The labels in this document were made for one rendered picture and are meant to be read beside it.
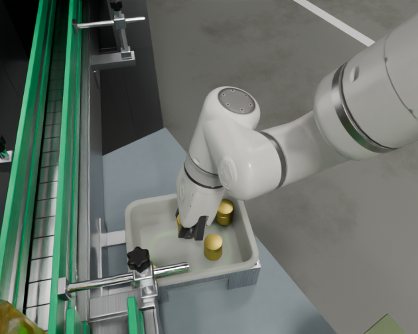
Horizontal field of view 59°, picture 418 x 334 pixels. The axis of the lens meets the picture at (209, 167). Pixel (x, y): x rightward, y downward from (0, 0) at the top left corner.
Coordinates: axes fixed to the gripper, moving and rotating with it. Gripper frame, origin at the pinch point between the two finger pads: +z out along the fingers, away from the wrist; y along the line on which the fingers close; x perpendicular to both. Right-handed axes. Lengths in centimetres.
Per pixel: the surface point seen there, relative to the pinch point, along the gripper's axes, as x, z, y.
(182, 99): 31, 80, -129
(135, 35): -6, 7, -70
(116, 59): -12, 2, -49
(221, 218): 7.9, 2.9, -2.3
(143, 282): -9.8, -9.2, 14.9
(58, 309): -20.1, -6.7, 16.8
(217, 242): 5.6, 1.6, 3.7
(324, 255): 76, 67, -24
